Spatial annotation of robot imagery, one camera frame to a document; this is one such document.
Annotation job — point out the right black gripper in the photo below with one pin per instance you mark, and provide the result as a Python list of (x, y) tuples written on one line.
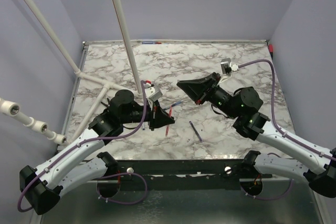
[(199, 89)]

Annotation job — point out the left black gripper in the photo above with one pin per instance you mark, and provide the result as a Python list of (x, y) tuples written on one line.
[(158, 117)]

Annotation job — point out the blue pen cap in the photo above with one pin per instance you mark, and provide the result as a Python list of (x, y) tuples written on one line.
[(173, 105)]

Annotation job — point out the red pen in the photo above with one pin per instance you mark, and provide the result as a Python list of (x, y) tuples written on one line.
[(168, 124)]

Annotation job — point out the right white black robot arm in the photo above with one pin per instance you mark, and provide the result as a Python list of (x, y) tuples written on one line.
[(307, 162)]

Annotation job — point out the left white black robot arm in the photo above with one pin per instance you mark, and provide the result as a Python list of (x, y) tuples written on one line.
[(44, 185)]

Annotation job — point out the purple pen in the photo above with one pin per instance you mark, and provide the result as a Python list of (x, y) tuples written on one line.
[(195, 131)]

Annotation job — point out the blue red marker at edge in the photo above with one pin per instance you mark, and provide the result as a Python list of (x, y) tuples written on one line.
[(151, 43)]

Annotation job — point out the red black clamp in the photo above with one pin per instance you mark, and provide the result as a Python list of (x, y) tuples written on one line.
[(271, 50)]

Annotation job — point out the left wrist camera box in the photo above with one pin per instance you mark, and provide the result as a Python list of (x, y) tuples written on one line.
[(152, 91)]

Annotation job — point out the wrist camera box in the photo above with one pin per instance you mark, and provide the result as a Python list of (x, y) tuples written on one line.
[(228, 67), (152, 91)]

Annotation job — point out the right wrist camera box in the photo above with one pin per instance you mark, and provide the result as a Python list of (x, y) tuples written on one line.
[(228, 67)]

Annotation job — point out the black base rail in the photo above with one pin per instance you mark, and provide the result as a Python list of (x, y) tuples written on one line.
[(193, 174)]

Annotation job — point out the white pvc pipe frame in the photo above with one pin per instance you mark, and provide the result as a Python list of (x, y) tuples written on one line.
[(106, 85)]

